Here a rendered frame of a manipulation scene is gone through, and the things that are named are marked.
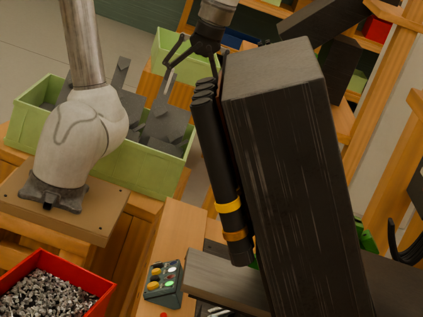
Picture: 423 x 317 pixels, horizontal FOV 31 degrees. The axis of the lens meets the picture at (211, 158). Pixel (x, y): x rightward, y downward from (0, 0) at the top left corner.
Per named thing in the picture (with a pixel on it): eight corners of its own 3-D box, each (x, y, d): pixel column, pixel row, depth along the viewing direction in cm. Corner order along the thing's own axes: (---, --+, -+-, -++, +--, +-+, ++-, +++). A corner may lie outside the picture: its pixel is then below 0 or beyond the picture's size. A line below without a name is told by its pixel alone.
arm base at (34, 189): (12, 202, 204) (17, 185, 202) (29, 171, 224) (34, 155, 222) (77, 221, 206) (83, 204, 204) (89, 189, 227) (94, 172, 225)
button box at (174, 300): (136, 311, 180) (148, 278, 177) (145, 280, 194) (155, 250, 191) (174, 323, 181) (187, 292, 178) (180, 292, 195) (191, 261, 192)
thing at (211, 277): (177, 295, 147) (182, 283, 146) (184, 258, 162) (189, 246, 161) (362, 357, 150) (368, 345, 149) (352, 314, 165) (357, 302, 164)
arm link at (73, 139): (19, 172, 209) (38, 100, 201) (51, 155, 226) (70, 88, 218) (70, 195, 206) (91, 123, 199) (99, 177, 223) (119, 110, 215)
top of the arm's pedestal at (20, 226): (-26, 219, 204) (-23, 206, 203) (13, 177, 234) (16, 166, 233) (85, 258, 205) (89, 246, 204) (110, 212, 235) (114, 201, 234)
